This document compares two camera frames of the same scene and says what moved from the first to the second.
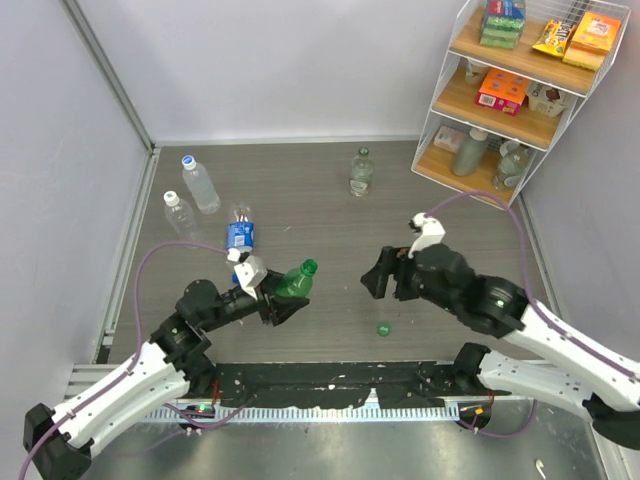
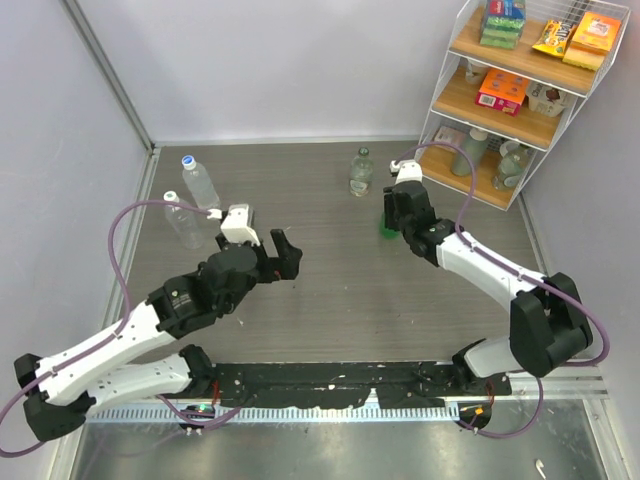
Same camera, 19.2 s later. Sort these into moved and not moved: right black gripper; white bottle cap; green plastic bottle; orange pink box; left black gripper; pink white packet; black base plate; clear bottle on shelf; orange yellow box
Moved: left black gripper; green plastic bottle; right black gripper
Not moved: black base plate; white bottle cap; orange yellow box; clear bottle on shelf; pink white packet; orange pink box
